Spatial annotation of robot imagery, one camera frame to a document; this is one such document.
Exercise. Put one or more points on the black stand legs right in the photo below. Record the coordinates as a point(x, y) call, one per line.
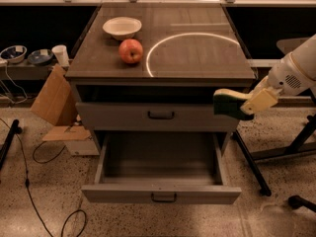
point(298, 145)

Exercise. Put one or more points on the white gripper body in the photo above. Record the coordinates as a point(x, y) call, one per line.
point(285, 75)

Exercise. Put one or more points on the brown cardboard box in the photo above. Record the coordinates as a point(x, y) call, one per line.
point(55, 104)

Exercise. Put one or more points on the black caster foot right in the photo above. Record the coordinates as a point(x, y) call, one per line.
point(297, 202)

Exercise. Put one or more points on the blue bowl far left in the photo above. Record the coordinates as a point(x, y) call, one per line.
point(14, 54)

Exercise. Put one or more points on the white ceramic bowl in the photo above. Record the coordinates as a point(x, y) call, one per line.
point(122, 28)

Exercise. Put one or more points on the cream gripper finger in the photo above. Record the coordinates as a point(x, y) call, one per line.
point(260, 86)
point(259, 100)

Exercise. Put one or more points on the red apple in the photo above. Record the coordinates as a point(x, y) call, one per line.
point(130, 51)

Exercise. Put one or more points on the white foam cup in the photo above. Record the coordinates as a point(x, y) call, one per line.
point(60, 52)

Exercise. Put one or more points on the grey wooden drawer cabinet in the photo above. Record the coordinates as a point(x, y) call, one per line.
point(189, 51)

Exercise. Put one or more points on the blue bowl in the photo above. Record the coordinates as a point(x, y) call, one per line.
point(40, 57)
point(14, 54)

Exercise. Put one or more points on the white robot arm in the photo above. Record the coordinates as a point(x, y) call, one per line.
point(308, 48)

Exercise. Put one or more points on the black bar left floor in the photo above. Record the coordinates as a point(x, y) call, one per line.
point(13, 130)

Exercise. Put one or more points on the closed grey upper drawer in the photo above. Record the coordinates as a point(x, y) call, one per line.
point(153, 117)

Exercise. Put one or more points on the grey side shelf left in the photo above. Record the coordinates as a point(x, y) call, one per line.
point(26, 71)

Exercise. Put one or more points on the open grey lower drawer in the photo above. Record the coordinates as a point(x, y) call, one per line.
point(161, 167)

